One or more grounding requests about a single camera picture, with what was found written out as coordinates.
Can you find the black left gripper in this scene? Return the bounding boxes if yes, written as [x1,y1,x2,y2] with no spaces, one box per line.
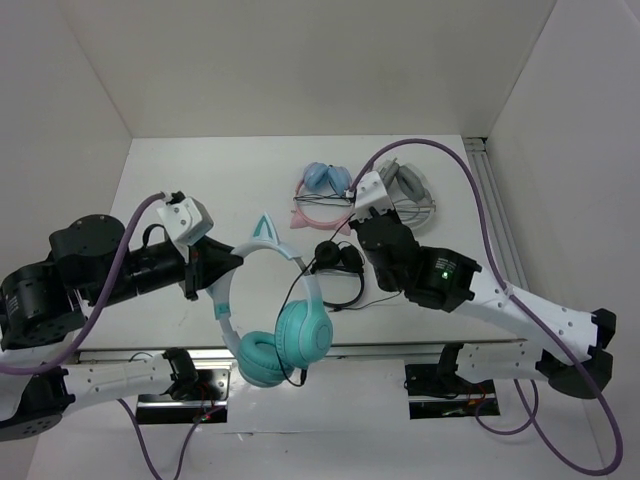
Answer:
[89,232,245,309]

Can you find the black headphone audio cable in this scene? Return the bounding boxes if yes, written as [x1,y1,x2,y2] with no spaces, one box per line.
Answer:
[273,252,406,387]

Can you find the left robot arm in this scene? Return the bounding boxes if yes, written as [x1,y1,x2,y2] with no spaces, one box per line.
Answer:
[1,215,243,441]

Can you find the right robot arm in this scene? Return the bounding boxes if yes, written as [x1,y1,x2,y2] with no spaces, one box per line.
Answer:
[350,210,616,399]

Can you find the small black headphones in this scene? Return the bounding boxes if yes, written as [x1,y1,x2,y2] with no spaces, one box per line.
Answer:
[309,240,366,312]

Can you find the pink blue cat-ear headphones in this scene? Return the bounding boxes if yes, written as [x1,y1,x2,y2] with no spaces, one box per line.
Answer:
[289,162,353,236]

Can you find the grey white headset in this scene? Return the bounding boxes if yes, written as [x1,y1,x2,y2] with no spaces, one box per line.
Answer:
[377,158,437,232]

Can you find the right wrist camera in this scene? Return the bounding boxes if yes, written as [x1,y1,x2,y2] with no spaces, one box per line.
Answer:
[345,171,395,223]

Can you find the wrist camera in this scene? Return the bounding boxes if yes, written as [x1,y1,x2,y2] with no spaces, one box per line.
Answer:
[345,171,395,223]
[156,191,214,247]

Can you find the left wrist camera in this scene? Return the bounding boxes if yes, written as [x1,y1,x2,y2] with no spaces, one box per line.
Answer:
[156,191,214,247]

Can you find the aluminium rail front edge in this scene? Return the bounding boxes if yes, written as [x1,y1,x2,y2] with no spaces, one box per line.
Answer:
[76,341,542,364]

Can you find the aluminium rail right side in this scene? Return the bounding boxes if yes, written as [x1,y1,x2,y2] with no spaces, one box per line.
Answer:
[463,138,529,290]

